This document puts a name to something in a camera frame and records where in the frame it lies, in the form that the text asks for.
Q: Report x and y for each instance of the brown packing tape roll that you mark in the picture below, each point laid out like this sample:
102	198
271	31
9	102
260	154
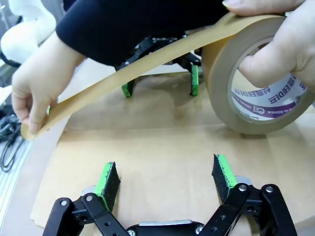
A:
219	81

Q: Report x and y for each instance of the brown cardboard box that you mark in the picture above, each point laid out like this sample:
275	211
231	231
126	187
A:
160	147

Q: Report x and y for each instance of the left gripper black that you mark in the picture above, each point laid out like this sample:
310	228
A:
160	44

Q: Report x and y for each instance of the right forearm in dark sleeve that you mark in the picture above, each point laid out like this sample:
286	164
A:
123	29

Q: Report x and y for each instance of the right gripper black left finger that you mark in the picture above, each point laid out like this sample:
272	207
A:
98	211

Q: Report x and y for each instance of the person's left hand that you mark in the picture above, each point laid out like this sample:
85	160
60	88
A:
300	37

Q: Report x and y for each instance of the person's right hand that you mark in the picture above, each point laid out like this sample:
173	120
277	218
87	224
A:
41	81

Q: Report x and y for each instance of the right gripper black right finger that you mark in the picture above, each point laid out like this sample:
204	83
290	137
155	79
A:
236	211

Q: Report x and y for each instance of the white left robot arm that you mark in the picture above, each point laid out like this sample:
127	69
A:
24	37

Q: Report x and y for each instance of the grey aluminium rail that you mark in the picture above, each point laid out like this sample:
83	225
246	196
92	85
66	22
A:
9	194

